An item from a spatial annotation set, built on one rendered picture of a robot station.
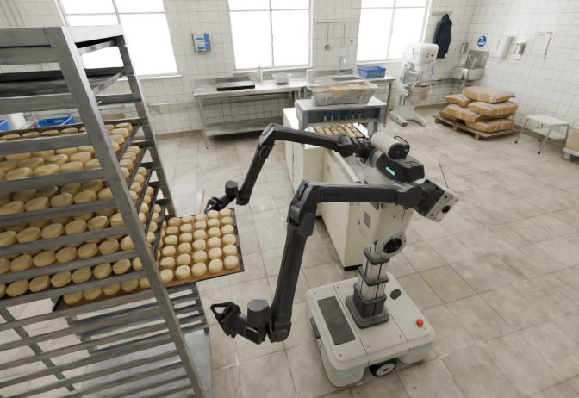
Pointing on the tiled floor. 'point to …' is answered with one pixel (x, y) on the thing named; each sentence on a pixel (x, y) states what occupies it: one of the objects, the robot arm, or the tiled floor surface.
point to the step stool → (547, 129)
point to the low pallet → (475, 129)
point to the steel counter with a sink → (205, 88)
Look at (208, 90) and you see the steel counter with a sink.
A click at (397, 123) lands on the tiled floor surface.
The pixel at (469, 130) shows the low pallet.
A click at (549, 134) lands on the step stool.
